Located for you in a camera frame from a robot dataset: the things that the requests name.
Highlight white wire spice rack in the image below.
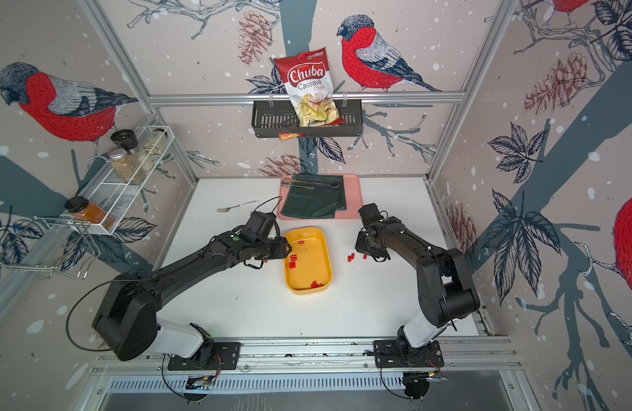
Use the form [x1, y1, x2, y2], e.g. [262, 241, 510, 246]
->
[64, 125, 175, 236]

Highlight pink plastic tray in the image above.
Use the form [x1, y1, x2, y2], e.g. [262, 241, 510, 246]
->
[278, 174, 362, 220]

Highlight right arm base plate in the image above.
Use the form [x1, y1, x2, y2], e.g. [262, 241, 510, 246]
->
[367, 340, 445, 368]

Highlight silver metal fork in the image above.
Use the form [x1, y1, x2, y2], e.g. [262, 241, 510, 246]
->
[216, 200, 259, 213]

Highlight aluminium frame crossbar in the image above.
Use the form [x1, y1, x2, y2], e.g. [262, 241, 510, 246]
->
[147, 91, 469, 107]

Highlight right circuit board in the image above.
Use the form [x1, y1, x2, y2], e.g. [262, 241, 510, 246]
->
[403, 372, 448, 401]

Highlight black tongs on tray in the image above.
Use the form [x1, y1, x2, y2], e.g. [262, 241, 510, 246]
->
[281, 176, 342, 190]

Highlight yellow plastic storage box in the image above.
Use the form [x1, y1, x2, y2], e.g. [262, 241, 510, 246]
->
[284, 227, 333, 296]

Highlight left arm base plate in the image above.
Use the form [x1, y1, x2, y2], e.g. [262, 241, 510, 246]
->
[168, 341, 242, 371]

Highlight orange spice jar black lid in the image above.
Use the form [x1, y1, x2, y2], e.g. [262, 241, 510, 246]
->
[65, 196, 115, 229]

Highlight dark green folded cloth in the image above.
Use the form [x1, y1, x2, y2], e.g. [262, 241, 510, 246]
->
[281, 174, 347, 219]

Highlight clear pale spice jar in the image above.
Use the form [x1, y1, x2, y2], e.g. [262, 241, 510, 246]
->
[143, 128, 167, 155]

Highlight black wire hanging basket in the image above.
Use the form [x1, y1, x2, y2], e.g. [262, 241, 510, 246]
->
[251, 98, 364, 140]

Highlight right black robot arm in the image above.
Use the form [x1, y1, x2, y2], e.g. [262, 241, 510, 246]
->
[355, 203, 481, 356]

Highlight chrome wire holder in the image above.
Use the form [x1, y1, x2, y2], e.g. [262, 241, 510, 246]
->
[0, 217, 101, 280]

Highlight silver lid spice jar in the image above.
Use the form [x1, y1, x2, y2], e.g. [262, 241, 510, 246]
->
[108, 147, 145, 185]

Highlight Chuba cassava chips bag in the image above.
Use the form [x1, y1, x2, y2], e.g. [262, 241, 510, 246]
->
[275, 48, 343, 128]

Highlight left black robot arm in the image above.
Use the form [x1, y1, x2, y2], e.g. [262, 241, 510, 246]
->
[93, 211, 292, 361]

